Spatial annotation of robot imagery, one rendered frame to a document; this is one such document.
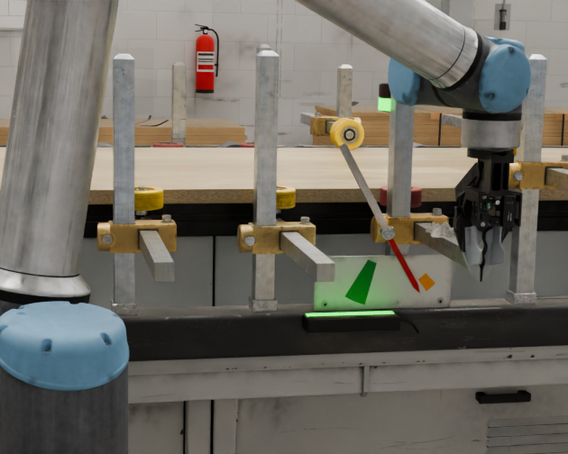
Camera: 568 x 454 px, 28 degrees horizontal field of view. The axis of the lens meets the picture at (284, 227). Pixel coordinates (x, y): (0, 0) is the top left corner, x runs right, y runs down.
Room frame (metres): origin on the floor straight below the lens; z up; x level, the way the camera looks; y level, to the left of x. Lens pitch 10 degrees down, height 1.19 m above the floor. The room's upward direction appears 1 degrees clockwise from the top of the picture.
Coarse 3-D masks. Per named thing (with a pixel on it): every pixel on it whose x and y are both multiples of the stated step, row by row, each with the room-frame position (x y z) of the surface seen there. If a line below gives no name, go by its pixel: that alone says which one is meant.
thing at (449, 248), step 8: (416, 224) 2.03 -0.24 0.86; (424, 224) 2.01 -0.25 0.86; (416, 232) 2.03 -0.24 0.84; (424, 232) 1.98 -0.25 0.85; (424, 240) 1.98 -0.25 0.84; (432, 240) 1.94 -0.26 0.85; (440, 240) 1.90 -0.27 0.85; (448, 240) 1.86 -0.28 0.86; (456, 240) 1.86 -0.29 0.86; (432, 248) 1.94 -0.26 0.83; (440, 248) 1.90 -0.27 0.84; (448, 248) 1.86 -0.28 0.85; (456, 248) 1.82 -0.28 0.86; (448, 256) 1.86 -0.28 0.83; (456, 256) 1.82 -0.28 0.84; (464, 264) 1.78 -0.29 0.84; (480, 264) 1.77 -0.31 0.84
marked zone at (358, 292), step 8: (368, 264) 2.01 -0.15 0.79; (376, 264) 2.02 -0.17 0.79; (360, 272) 2.01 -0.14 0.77; (368, 272) 2.02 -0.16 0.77; (360, 280) 2.01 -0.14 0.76; (368, 280) 2.02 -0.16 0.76; (352, 288) 2.01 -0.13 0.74; (360, 288) 2.01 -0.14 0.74; (368, 288) 2.02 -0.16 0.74; (352, 296) 2.01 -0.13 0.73; (360, 296) 2.01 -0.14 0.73
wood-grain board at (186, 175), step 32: (0, 160) 2.52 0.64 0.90; (96, 160) 2.56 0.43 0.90; (160, 160) 2.59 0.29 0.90; (192, 160) 2.61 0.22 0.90; (224, 160) 2.62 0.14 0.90; (288, 160) 2.65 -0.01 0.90; (320, 160) 2.67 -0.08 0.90; (384, 160) 2.70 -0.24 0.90; (416, 160) 2.72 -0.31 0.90; (448, 160) 2.73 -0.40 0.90; (96, 192) 2.09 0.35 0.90; (192, 192) 2.13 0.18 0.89; (224, 192) 2.14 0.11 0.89; (320, 192) 2.18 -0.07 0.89; (352, 192) 2.19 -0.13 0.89; (448, 192) 2.23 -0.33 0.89; (544, 192) 2.27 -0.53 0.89
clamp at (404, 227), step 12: (384, 216) 2.04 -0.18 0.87; (420, 216) 2.04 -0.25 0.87; (432, 216) 2.05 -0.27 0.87; (444, 216) 2.05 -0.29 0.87; (372, 228) 2.05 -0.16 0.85; (396, 228) 2.03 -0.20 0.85; (408, 228) 2.03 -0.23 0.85; (372, 240) 2.05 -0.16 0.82; (384, 240) 2.03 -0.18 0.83; (396, 240) 2.03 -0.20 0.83; (408, 240) 2.03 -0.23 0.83
